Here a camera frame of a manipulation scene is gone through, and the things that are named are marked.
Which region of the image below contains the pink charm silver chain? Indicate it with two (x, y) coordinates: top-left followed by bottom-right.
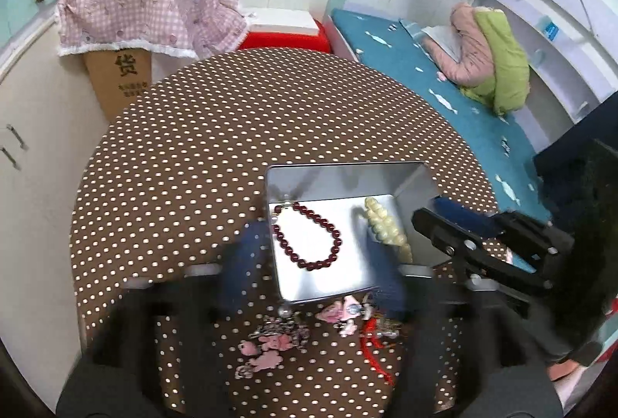
(233, 313), (312, 382)

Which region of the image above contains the right hand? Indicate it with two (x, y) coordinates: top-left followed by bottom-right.
(547, 359), (605, 406)

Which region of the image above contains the dark navy garment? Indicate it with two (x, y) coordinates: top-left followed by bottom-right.
(533, 93), (617, 232)

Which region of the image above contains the silver metal tin box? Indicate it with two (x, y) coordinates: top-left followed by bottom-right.
(265, 161), (448, 304)

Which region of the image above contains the brown polka dot tablecloth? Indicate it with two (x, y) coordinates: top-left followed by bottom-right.
(70, 49), (496, 417)

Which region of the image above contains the pink and green folded quilt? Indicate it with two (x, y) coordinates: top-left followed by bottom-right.
(428, 3), (530, 116)

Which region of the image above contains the white paper on bed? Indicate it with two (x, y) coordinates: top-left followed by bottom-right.
(421, 25), (462, 63)

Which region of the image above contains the teal bed mattress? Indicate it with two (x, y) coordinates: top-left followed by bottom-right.
(330, 9), (551, 220)

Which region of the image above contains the brown cardboard box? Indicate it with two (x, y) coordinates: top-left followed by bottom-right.
(83, 49), (152, 122)

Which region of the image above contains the red and white storage box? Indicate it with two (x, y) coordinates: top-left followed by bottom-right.
(239, 7), (332, 53)

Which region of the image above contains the cream curved cabinet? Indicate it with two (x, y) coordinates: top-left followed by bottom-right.
(0, 7), (110, 354)

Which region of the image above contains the pink checkered cloth cover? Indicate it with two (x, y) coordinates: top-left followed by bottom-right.
(56, 0), (248, 59)

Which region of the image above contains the cream bead bracelet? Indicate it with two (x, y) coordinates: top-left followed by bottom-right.
(362, 196), (415, 264)

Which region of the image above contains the pink cartoon charm keychain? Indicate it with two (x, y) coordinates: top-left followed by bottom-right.
(316, 294), (375, 337)

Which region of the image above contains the red cord bracelet bundle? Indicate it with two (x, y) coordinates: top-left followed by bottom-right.
(359, 301), (404, 388)

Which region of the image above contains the dark red bead bracelet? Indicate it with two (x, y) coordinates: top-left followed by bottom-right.
(270, 199), (344, 273)

